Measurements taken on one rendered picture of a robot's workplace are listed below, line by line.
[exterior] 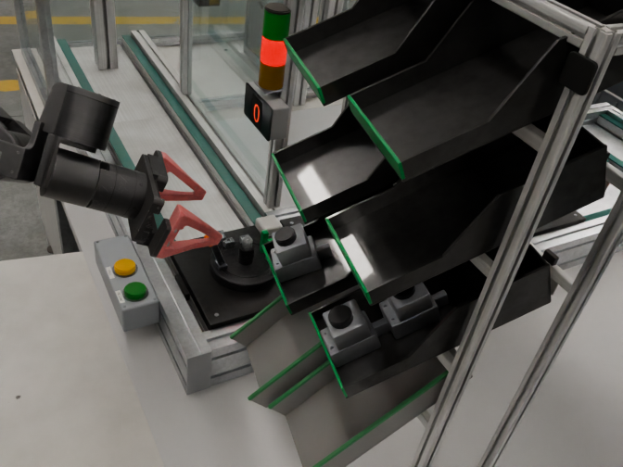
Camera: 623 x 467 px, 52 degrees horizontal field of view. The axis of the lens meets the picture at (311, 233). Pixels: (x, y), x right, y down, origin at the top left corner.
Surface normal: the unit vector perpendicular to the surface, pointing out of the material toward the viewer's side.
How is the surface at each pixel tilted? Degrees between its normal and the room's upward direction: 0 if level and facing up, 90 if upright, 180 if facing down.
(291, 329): 45
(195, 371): 90
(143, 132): 0
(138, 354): 0
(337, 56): 25
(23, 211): 0
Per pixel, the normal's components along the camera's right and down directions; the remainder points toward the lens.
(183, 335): 0.13, -0.78
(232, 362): 0.47, 0.59
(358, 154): -0.28, -0.66
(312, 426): -0.58, -0.48
